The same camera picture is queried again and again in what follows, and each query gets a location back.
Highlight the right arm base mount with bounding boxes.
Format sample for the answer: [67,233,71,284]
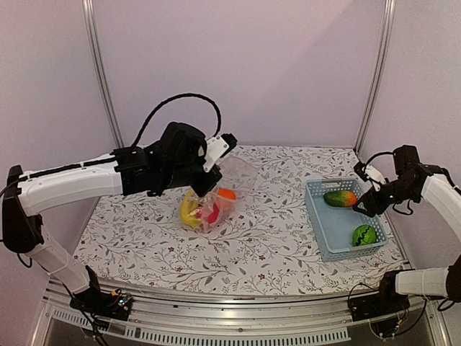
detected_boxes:
[347,270,410,339]

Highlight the aluminium post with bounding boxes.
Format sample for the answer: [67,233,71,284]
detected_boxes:
[354,0,396,155]
[81,0,125,148]

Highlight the aluminium front rail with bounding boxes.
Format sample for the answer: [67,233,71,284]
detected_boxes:
[30,280,452,345]

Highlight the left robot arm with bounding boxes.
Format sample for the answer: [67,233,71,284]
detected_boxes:
[1,122,236,313]

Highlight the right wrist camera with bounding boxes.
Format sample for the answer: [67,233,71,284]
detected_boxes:
[354,161,389,192]

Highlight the left black cable loop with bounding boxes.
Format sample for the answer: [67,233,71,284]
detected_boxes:
[131,93,223,148]

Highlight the light blue plastic basket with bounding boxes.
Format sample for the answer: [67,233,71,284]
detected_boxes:
[305,178,388,262]

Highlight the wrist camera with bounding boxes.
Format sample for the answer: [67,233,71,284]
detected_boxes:
[354,161,389,192]
[203,133,238,173]

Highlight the floral tablecloth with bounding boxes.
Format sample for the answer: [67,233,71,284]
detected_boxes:
[73,146,406,296]

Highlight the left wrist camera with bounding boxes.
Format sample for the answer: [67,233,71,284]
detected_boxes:
[203,133,238,173]

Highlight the red toy apple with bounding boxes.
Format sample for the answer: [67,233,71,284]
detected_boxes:
[204,203,220,224]

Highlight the yellow toy bananas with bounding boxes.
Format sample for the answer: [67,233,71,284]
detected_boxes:
[179,190,202,229]

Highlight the right aluminium post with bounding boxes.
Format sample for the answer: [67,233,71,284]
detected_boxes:
[354,0,396,155]

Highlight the clear zip top bag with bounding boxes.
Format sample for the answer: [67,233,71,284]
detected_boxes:
[179,156,259,233]

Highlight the green toy watermelon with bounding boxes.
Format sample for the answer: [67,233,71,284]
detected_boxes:
[352,225,377,247]

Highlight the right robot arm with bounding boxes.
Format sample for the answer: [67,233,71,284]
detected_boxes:
[352,145,460,314]

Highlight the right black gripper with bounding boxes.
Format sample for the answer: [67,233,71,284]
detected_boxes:
[353,177,418,218]

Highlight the orange toy orange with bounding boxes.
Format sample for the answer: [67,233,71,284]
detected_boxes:
[218,188,237,200]

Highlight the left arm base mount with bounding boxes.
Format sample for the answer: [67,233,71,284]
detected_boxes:
[70,265,133,321]

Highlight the green orange toy mango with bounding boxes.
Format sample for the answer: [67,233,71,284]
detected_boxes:
[323,190,358,208]

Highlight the left aluminium post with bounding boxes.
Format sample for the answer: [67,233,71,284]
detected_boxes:
[81,0,125,148]

